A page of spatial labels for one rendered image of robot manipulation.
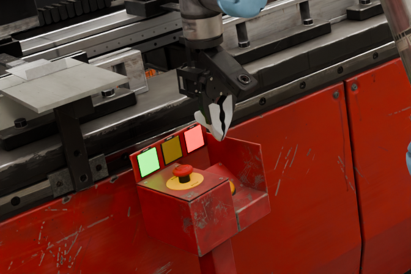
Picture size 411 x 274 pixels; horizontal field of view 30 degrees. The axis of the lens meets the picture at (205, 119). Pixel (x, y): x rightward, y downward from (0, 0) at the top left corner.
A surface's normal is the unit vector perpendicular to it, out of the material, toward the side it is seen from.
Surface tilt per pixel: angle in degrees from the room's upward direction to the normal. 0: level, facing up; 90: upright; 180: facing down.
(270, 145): 90
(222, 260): 90
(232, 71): 38
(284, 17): 90
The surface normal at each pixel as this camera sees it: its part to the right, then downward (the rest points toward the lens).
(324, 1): 0.55, 0.20
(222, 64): 0.28, -0.64
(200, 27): -0.07, 0.41
